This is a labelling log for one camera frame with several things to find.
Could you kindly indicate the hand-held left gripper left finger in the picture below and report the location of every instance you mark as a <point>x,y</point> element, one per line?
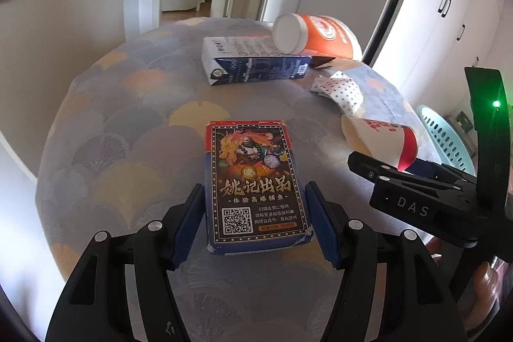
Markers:
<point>187,226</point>

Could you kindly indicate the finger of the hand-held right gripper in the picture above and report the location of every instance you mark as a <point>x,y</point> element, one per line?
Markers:
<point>400,193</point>
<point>453,175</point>

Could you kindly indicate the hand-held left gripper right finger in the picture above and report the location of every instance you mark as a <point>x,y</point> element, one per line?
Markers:
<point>321,222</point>

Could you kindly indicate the light teal laundry basket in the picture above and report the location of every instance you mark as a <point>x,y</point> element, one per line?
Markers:
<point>437,129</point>

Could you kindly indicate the white and red paper cup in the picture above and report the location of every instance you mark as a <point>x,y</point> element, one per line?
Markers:
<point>380,137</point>

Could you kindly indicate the dark blue playing card box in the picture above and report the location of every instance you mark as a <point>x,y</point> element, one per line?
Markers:
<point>248,181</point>

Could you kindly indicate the polka dot paper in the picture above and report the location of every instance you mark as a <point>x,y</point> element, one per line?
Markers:
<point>340,91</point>

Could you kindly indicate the white and blue milk carton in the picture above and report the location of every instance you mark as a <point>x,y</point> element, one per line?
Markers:
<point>248,63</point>

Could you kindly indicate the orange bottle with white lid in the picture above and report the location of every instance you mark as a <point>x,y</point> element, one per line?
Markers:
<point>328,33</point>

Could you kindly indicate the person's right hand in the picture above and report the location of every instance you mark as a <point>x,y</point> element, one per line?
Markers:
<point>483,294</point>

